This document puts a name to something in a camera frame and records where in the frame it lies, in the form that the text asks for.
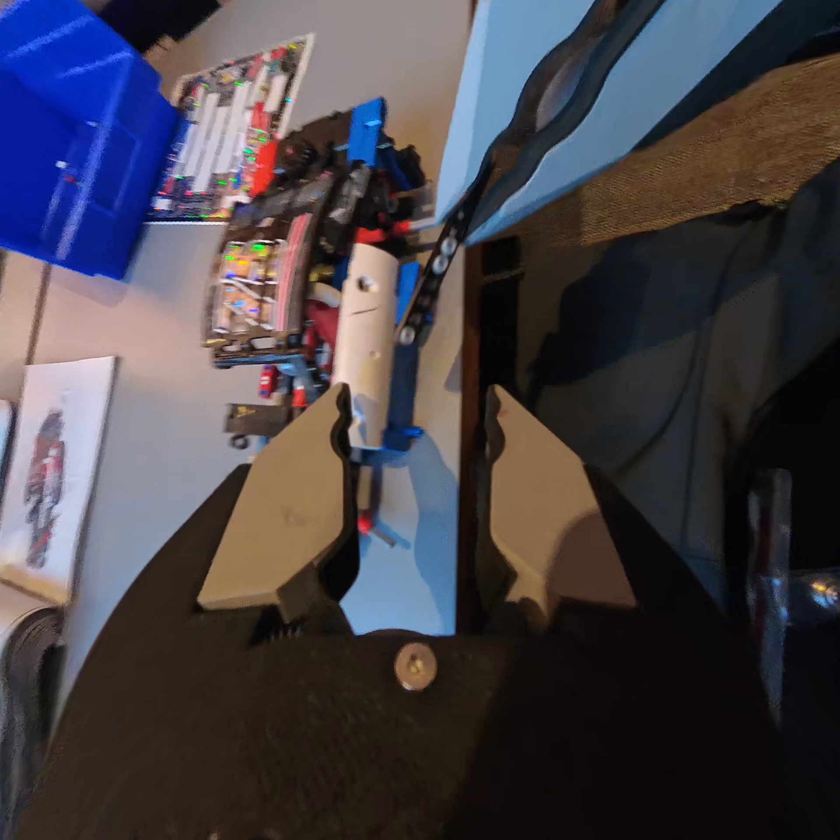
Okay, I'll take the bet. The brown woven fabric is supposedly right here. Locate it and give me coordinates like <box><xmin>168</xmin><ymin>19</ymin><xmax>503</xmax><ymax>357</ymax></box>
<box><xmin>512</xmin><ymin>52</ymin><xmax>840</xmax><ymax>252</ymax></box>

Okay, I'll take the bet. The shiny metal object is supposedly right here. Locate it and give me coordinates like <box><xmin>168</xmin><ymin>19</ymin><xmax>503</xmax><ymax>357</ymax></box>
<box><xmin>748</xmin><ymin>469</ymin><xmax>840</xmax><ymax>726</ymax></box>

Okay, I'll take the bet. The small black toy brick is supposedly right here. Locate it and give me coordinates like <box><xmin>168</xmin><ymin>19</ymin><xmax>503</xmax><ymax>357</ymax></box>
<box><xmin>226</xmin><ymin>402</ymin><xmax>299</xmax><ymax>450</ymax></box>

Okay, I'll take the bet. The white instruction booklet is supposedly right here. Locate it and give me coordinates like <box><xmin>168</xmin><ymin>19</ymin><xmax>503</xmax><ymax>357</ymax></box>
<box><xmin>0</xmin><ymin>356</ymin><xmax>119</xmax><ymax>606</ymax></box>

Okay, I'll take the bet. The clear plastic bag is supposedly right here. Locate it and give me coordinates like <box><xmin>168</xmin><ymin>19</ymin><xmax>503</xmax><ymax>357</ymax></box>
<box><xmin>200</xmin><ymin>210</ymin><xmax>316</xmax><ymax>358</ymax></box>

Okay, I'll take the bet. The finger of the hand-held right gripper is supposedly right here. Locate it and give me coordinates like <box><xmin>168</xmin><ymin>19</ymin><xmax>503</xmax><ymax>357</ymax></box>
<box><xmin>434</xmin><ymin>0</ymin><xmax>664</xmax><ymax>214</ymax></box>
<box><xmin>467</xmin><ymin>0</ymin><xmax>785</xmax><ymax>247</ymax></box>

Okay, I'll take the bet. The black toy beam with holes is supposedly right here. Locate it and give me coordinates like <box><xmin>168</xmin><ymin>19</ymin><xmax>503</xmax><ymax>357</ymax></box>
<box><xmin>394</xmin><ymin>187</ymin><xmax>476</xmax><ymax>345</ymax></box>

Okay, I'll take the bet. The thick instruction booklet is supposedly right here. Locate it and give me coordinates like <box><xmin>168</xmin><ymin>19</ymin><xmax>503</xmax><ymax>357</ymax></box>
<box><xmin>0</xmin><ymin>600</ymin><xmax>67</xmax><ymax>762</ymax></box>

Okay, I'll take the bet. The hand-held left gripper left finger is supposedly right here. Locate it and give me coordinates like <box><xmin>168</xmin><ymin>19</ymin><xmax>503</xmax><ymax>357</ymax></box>
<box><xmin>197</xmin><ymin>382</ymin><xmax>362</xmax><ymax>624</ymax></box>

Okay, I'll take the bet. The blue plastic bin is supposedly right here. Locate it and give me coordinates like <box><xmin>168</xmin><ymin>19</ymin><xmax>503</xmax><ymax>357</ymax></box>
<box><xmin>0</xmin><ymin>0</ymin><xmax>182</xmax><ymax>281</ymax></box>

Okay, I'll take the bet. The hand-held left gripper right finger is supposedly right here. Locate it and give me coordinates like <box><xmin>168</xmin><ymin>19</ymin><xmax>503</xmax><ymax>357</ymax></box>
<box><xmin>476</xmin><ymin>384</ymin><xmax>639</xmax><ymax>627</ymax></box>

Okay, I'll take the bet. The colourful printed sheet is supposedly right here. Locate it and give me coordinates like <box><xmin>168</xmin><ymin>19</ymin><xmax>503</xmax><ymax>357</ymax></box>
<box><xmin>147</xmin><ymin>33</ymin><xmax>316</xmax><ymax>225</ymax></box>

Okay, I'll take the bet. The blue toy brick car model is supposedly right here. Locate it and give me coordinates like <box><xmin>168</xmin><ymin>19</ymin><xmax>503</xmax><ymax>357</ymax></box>
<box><xmin>262</xmin><ymin>98</ymin><xmax>437</xmax><ymax>549</ymax></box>

